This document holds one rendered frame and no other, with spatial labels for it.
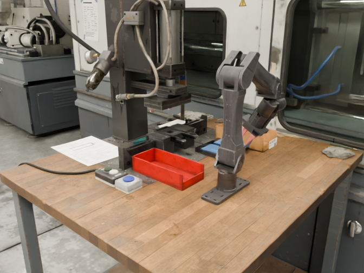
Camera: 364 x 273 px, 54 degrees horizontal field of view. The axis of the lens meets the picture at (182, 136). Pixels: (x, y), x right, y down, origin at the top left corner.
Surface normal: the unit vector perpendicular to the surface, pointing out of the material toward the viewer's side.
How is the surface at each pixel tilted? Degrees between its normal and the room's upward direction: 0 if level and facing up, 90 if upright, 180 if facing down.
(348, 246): 90
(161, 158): 90
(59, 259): 0
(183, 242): 0
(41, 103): 90
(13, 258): 0
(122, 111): 90
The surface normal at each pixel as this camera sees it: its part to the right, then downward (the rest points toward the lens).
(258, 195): 0.00, -0.94
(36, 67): 0.71, 0.23
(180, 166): -0.66, 0.26
